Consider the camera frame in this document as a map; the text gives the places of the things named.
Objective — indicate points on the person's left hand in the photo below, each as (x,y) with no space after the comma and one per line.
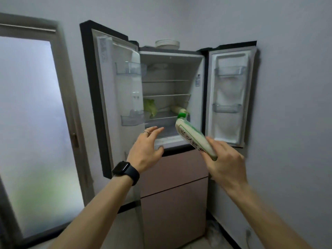
(141,152)

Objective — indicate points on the person's right hand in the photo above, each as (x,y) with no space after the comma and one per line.
(228,167)

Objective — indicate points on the person's right thumb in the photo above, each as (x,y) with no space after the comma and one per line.
(214,143)

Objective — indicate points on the person's left thumb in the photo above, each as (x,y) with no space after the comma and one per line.
(159,151)

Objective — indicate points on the white bottle with green cap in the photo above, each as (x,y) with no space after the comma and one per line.
(190,136)

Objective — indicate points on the person's right forearm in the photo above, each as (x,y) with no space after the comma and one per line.
(264,220)

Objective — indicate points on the person's left forearm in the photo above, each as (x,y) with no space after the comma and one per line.
(98,215)

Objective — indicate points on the pink refrigerator drawer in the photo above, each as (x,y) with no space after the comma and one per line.
(173,217)
(179,173)

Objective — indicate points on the glass refrigerator shelf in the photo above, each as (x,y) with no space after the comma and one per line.
(167,95)
(166,117)
(166,81)

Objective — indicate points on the clear door bin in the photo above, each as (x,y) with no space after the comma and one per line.
(129,68)
(132,119)
(230,71)
(227,108)

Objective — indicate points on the black smart watch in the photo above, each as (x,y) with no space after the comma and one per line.
(125,169)

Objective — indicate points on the green cabbage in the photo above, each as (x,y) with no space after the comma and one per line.
(150,107)

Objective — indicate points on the small black-edged refrigerator door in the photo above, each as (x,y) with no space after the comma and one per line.
(229,93)

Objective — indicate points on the large black-edged refrigerator door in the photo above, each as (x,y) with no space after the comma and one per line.
(114,95)

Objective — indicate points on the open refrigerator body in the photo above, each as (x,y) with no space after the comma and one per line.
(171,69)

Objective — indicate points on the stack of white plates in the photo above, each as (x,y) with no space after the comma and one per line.
(167,44)

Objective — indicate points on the frosted glass door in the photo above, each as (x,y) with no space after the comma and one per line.
(31,132)

